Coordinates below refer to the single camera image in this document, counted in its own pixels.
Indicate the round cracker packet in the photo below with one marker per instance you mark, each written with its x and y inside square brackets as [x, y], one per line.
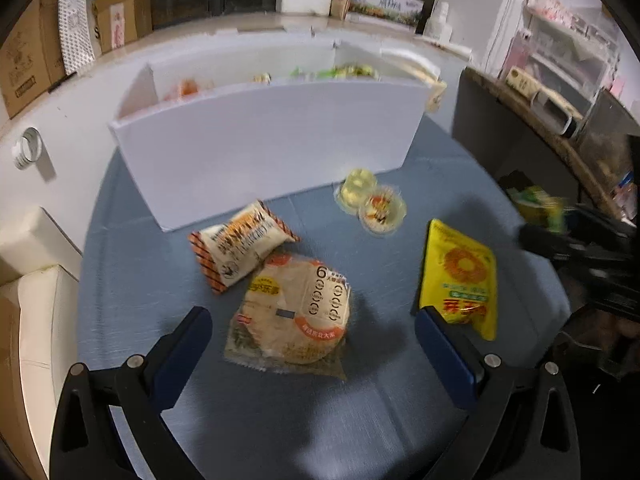
[292, 315]

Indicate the jelly cup with printed lid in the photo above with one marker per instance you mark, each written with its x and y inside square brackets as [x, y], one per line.
[382, 210]

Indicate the white orange-striped snack packet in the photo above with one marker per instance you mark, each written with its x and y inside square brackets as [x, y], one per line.
[240, 245]

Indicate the blue grey table cover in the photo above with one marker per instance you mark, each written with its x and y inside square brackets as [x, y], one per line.
[350, 410]

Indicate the printed landscape carton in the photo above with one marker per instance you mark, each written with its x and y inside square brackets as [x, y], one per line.
[386, 5]

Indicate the yellow snack packet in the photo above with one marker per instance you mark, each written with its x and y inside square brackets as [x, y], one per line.
[460, 280]

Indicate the pale green snack packet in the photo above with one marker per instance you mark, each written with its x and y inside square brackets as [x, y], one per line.
[540, 205]

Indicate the white grey device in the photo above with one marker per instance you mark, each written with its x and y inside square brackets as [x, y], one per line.
[556, 111]

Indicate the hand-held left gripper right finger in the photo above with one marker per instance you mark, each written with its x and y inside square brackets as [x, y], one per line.
[447, 357]

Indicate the clear yellow jelly cup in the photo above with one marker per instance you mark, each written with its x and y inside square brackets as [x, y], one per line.
[354, 189]

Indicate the brown paper bag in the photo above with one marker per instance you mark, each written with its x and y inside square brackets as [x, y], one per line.
[340, 7]

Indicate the polka-dot paper bag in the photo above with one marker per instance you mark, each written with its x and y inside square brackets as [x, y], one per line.
[75, 25]

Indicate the cream sofa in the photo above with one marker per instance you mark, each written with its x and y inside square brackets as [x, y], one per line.
[32, 300]

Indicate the white plastic bottle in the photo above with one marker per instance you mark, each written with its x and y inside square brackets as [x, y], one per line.
[441, 22]

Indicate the large cardboard box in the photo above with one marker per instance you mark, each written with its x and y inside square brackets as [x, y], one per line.
[22, 70]

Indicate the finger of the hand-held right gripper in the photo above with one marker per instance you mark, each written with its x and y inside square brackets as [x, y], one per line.
[555, 242]
[605, 217]

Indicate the white tape roll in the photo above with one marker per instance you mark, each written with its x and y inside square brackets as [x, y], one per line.
[27, 147]

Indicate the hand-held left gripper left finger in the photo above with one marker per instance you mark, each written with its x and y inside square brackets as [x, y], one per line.
[181, 357]

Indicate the large green snack packet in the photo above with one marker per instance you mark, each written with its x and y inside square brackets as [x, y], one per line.
[347, 71]

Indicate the open cardboard box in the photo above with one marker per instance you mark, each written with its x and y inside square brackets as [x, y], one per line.
[122, 17]

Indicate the clear storage rack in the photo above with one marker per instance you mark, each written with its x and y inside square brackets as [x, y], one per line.
[570, 45]

